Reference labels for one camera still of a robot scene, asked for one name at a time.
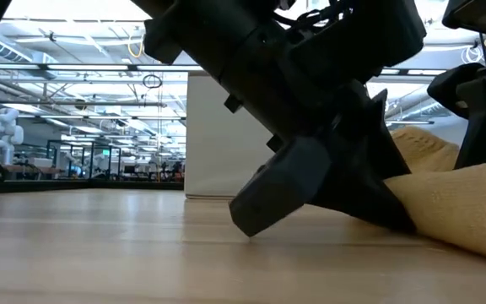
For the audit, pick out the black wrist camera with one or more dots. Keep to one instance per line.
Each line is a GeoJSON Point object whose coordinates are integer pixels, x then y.
{"type": "Point", "coordinates": [374, 38]}
{"type": "Point", "coordinates": [479, 17]}

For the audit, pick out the beige fabric storage box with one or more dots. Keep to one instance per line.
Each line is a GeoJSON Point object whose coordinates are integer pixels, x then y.
{"type": "Point", "coordinates": [213, 148]}

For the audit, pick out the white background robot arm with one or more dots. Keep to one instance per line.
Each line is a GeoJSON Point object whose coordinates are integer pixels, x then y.
{"type": "Point", "coordinates": [4, 131]}

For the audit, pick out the grey ceiling duct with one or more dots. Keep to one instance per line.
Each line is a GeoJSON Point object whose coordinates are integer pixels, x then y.
{"type": "Point", "coordinates": [11, 55]}

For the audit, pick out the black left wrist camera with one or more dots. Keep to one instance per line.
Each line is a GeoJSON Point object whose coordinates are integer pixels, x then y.
{"type": "Point", "coordinates": [374, 38]}

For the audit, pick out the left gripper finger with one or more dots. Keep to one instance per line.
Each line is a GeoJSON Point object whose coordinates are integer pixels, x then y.
{"type": "Point", "coordinates": [365, 202]}
{"type": "Point", "coordinates": [369, 148]}

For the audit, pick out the mustard yellow towel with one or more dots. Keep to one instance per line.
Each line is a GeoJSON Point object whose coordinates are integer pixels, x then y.
{"type": "Point", "coordinates": [458, 202]}

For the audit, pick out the silver ventilation duct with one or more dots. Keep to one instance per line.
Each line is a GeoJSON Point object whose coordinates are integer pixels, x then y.
{"type": "Point", "coordinates": [416, 110]}

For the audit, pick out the long straight black pole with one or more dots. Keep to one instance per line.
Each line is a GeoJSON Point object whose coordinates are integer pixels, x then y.
{"type": "Point", "coordinates": [484, 50]}

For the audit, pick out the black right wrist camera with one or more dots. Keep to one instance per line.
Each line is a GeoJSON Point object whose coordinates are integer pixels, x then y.
{"type": "Point", "coordinates": [479, 17]}

